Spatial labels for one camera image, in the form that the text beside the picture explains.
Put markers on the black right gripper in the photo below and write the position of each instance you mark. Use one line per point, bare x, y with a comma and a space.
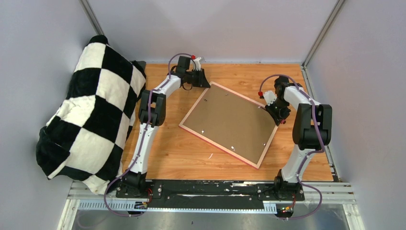
277, 117

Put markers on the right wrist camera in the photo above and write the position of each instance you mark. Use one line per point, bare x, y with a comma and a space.
269, 97

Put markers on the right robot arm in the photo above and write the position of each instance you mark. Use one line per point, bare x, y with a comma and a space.
311, 130

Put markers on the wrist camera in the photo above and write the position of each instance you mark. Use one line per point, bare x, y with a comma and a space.
269, 97
197, 63

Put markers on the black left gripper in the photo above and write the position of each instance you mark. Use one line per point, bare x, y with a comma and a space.
201, 81

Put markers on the pink picture frame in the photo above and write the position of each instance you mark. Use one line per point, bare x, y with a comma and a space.
258, 163

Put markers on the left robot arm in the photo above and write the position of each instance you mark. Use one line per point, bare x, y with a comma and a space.
152, 114

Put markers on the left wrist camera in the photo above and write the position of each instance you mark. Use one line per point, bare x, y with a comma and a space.
197, 63

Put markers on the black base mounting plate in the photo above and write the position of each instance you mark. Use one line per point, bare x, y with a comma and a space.
212, 194

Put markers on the brown frame backing board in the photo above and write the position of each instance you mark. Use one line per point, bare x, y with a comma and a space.
231, 123

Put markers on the black white checkered pillow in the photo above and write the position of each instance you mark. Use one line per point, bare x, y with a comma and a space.
85, 139

